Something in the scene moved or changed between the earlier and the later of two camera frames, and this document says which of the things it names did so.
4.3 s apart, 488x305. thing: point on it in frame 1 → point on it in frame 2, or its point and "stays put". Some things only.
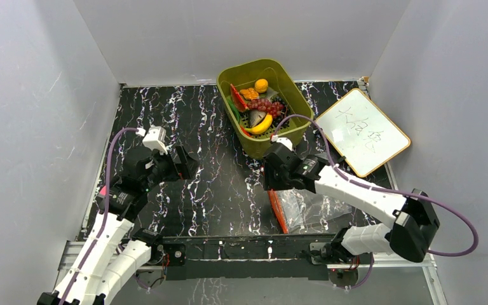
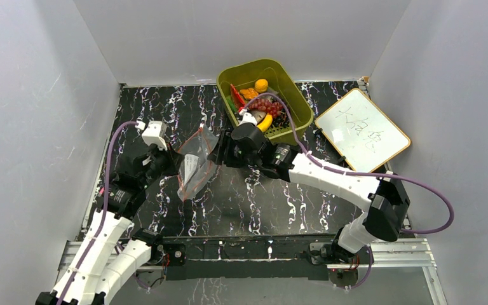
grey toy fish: (255, 117) stays put
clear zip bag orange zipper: (298, 208) → (197, 166)
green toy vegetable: (234, 109) stays put
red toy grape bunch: (273, 108) stays put
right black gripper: (271, 176) → (223, 149)
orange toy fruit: (261, 86) stays put
